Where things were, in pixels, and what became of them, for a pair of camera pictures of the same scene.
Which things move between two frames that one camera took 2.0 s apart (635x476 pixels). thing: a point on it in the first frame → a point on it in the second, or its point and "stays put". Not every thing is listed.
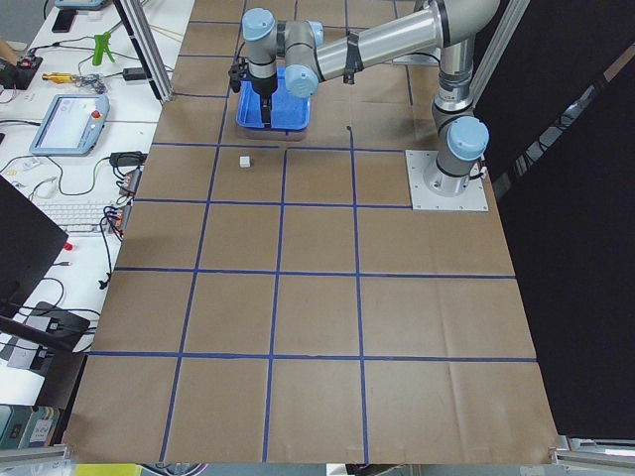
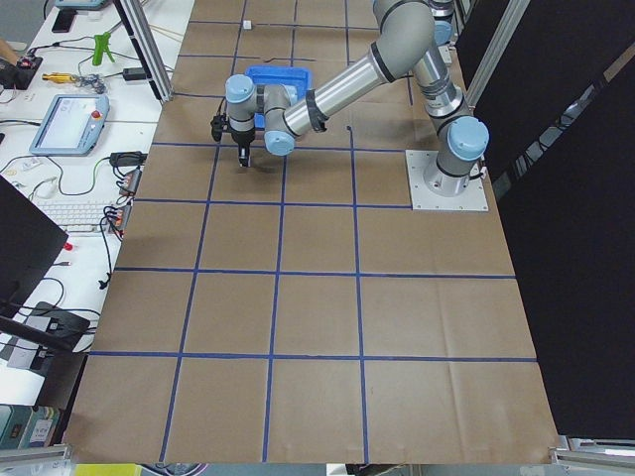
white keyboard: x=77 y=217 stays put
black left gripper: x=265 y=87 → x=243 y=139
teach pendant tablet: x=70 y=125 stays put
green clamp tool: x=101 y=46 stays put
